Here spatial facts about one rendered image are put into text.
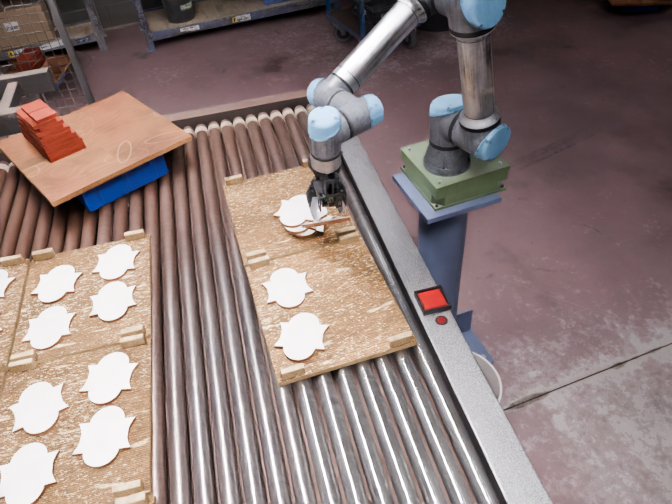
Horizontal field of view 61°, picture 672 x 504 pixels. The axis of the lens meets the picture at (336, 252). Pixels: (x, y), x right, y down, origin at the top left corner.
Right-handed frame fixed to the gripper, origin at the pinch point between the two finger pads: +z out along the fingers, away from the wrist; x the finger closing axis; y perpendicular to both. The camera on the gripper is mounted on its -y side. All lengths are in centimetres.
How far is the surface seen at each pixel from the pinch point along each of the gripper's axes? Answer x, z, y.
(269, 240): -16.6, 13.7, -5.7
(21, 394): -83, 6, 27
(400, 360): 4.8, 6.2, 45.7
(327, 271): -3.9, 10.4, 12.5
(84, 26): -113, 173, -428
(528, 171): 149, 127, -99
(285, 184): -5.9, 18.3, -30.7
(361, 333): -1.8, 6.1, 36.0
